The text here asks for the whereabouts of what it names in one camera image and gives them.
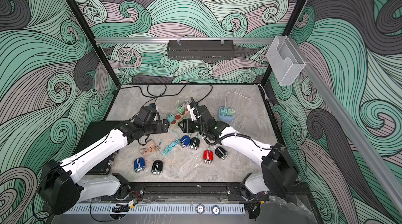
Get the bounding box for perforated white cable duct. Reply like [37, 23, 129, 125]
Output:
[66, 203, 246, 215]

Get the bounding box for green USB charger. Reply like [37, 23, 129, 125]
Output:
[177, 105, 185, 115]

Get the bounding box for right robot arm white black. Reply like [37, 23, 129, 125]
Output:
[179, 102, 299, 199]

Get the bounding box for aluminium wall rail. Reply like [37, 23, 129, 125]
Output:
[95, 36, 274, 45]

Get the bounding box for black power strip cable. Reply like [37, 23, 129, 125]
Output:
[119, 83, 214, 104]

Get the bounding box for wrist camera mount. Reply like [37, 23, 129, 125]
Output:
[187, 104, 197, 121]
[137, 103, 157, 124]

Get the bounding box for teal USB charger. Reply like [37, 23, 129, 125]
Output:
[167, 114, 176, 124]

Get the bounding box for white power strip cable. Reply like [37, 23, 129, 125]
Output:
[224, 83, 268, 109]

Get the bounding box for pink USB cable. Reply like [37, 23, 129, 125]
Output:
[139, 139, 162, 156]

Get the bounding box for beige power strip red sockets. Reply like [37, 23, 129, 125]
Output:
[168, 100, 190, 123]

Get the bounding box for teal USB cable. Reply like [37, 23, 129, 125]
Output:
[160, 129, 183, 156]

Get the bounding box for black wall shelf tray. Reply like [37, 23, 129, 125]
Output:
[167, 41, 235, 60]

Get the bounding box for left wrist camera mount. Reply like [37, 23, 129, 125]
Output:
[137, 103, 157, 124]

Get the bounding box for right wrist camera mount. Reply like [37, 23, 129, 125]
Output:
[187, 104, 197, 121]

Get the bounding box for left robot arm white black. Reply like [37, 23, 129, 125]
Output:
[37, 119, 170, 215]

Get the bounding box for clear acrylic wall holder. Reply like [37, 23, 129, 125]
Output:
[266, 36, 306, 86]

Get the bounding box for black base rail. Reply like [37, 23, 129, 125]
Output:
[59, 181, 312, 201]

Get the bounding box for pink usb charger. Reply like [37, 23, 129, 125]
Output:
[183, 101, 191, 111]
[147, 140, 156, 149]

